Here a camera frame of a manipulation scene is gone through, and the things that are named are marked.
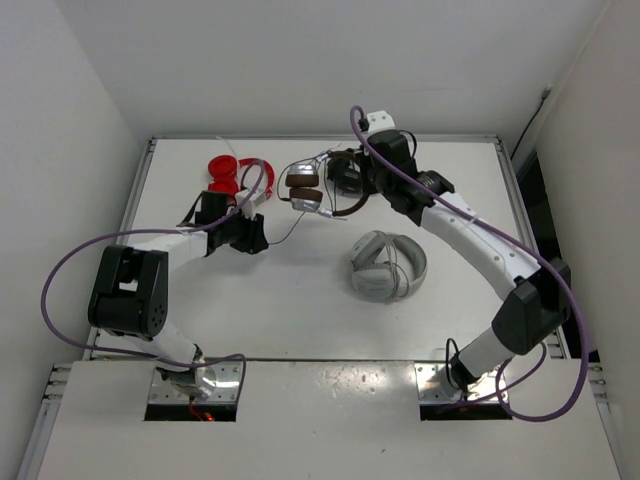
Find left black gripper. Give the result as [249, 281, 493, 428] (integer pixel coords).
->
[217, 205, 268, 254]

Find brown silver headphones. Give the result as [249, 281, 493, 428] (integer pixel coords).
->
[278, 150, 371, 220]

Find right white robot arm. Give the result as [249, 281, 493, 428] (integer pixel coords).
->
[361, 129, 564, 394]

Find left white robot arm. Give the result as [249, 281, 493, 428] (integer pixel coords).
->
[88, 191, 268, 399]

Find black headphones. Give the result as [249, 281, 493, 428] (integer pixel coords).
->
[327, 150, 369, 195]

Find red headphones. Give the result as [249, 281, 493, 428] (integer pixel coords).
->
[207, 155, 275, 203]

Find grey white headphones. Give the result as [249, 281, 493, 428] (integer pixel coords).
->
[349, 230, 429, 302]

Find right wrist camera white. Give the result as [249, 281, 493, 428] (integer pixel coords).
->
[365, 110, 396, 136]

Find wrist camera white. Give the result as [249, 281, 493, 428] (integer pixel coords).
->
[235, 188, 266, 217]
[365, 110, 396, 136]

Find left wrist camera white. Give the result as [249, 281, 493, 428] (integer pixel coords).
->
[235, 188, 266, 217]

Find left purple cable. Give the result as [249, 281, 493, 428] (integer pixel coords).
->
[40, 159, 266, 376]

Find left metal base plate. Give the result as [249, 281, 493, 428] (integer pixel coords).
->
[148, 361, 244, 406]

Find metal base plate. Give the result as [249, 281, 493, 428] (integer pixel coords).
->
[414, 362, 506, 406]
[148, 361, 244, 406]

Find black wall cable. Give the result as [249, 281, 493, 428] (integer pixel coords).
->
[510, 88, 551, 161]

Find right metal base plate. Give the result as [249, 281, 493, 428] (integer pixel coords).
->
[414, 362, 506, 406]

